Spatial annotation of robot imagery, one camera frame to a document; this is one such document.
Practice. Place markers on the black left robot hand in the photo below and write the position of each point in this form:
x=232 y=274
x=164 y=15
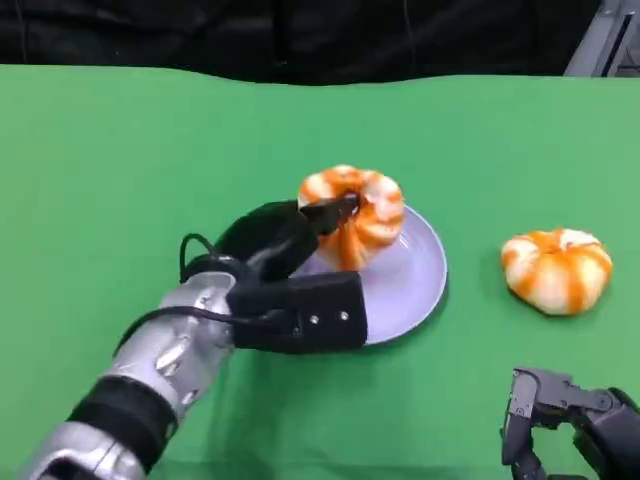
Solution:
x=272 y=235

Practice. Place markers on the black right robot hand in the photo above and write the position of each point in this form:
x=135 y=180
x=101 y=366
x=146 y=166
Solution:
x=610 y=425

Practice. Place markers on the orange and white bread roll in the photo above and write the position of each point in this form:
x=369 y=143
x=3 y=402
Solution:
x=372 y=210
x=555 y=275

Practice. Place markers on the lilac plate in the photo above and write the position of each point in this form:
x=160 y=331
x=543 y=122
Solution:
x=405 y=280

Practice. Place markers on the green table cloth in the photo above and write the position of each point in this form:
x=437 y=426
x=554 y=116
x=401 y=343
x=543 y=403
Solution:
x=125 y=165

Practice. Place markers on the black backdrop cloth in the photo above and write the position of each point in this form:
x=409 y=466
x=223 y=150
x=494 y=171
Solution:
x=300 y=35

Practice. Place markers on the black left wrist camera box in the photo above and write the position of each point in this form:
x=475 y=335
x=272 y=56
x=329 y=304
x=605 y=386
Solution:
x=320 y=315

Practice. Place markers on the grey metal frame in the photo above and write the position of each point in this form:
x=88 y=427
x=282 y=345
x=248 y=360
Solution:
x=607 y=40

